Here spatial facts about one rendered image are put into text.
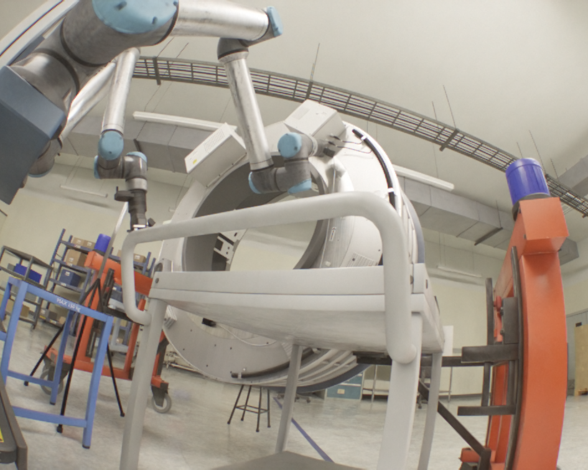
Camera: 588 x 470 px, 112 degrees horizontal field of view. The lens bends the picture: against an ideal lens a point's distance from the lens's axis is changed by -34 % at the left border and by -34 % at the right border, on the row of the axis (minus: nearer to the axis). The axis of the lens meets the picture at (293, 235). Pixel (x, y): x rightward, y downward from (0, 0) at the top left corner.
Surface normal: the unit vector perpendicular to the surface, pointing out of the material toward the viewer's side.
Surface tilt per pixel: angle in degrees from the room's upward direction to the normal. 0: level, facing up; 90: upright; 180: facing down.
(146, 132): 90
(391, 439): 90
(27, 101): 90
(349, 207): 139
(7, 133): 180
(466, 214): 90
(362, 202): 113
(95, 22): 169
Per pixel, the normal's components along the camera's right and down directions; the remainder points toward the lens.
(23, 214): 0.17, -0.39
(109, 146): 0.60, -0.18
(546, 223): -0.49, -0.43
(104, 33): -0.08, 0.96
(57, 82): 0.97, -0.25
